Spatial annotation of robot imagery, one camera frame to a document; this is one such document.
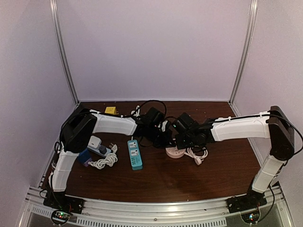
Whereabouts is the purple power strip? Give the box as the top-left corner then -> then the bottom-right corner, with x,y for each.
82,160 -> 90,167

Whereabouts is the grey-blue power strip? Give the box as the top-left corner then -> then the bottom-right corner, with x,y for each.
87,145 -> 112,158

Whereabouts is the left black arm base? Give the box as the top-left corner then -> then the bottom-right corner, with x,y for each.
43,184 -> 84,214

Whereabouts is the dark grey charger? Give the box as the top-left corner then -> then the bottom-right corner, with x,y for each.
98,145 -> 107,155

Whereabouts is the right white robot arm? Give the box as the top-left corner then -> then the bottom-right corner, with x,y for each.
172,106 -> 294,209

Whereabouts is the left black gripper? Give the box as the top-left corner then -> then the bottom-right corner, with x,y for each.
146,127 -> 175,150

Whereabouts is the aluminium frame post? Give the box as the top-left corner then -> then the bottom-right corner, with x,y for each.
49,0 -> 79,105
229,0 -> 258,105

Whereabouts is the teal power strip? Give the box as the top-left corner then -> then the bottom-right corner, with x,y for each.
127,140 -> 143,170

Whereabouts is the white charger block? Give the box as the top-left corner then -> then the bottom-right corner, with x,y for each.
88,136 -> 102,149

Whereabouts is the pink round socket base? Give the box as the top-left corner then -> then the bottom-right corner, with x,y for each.
165,147 -> 186,159

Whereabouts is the left aluminium frame post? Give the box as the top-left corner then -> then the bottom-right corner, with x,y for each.
49,0 -> 79,105

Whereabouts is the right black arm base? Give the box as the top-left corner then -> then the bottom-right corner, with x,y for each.
226,185 -> 267,213

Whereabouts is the dark blue cube adapter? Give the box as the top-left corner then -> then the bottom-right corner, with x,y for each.
77,150 -> 92,164

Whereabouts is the aluminium front rail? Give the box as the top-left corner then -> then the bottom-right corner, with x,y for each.
16,186 -> 294,227

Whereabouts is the right aluminium frame post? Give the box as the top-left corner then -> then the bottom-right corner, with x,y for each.
229,0 -> 258,105

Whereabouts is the yellow cube adapter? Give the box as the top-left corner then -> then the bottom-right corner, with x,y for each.
105,106 -> 118,115

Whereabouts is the pink-white socket cable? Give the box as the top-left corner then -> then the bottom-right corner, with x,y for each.
184,146 -> 209,166

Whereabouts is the white coiled cable with plug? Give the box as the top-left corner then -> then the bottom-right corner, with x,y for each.
88,143 -> 118,169

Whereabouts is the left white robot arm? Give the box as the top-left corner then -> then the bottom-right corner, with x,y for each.
48,107 -> 174,210

